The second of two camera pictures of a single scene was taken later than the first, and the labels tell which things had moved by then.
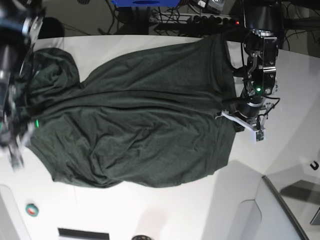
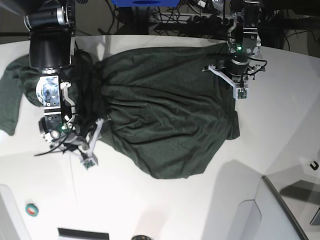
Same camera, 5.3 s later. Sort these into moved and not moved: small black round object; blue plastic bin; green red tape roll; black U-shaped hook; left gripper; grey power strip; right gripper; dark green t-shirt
Moved: right gripper; dark green t-shirt; left gripper
Not moved: black U-shaped hook; small black round object; blue plastic bin; green red tape roll; grey power strip
